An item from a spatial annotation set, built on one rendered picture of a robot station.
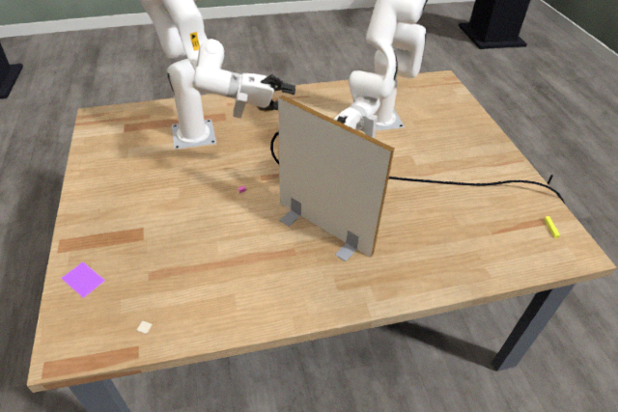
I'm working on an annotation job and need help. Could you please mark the yellow rectangular bar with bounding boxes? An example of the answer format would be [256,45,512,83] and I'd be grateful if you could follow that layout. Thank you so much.
[544,216,560,238]

